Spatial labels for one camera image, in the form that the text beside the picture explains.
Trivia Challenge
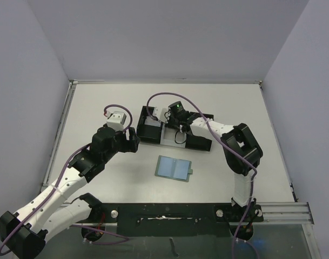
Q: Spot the green leather card holder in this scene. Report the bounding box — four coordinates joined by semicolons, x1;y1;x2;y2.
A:
155;155;193;182

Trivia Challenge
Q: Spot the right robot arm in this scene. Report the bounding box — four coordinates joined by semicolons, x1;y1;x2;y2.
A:
158;101;263;207

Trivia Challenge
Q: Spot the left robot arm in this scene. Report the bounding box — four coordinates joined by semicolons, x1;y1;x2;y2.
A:
0;125;140;258

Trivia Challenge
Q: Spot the silver blue card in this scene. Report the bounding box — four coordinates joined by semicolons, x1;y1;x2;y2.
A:
145;120;162;127

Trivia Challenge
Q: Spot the white middle bin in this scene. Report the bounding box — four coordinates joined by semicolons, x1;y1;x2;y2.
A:
160;127;186;148

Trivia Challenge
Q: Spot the black left bin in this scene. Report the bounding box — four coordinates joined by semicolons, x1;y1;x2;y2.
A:
137;106;163;145

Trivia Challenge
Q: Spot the black bin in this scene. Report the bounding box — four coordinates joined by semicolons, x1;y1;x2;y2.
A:
137;106;163;145
185;112;214;152

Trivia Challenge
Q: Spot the black right bin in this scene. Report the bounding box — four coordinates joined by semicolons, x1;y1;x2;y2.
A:
185;112;214;152

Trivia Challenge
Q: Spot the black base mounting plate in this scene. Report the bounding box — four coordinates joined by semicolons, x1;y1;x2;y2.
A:
82;203;264;237

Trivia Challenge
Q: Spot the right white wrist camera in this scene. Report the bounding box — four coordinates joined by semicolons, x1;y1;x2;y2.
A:
152;107;171;124

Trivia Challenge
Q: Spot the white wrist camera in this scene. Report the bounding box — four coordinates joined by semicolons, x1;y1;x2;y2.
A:
105;111;126;131
152;107;171;124

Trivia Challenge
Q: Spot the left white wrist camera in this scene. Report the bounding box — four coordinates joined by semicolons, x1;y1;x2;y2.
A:
105;111;126;131

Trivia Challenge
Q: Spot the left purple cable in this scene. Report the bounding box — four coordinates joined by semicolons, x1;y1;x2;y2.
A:
0;104;135;256

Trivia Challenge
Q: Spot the aluminium front rail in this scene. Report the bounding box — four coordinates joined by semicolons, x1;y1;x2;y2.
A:
23;201;315;226

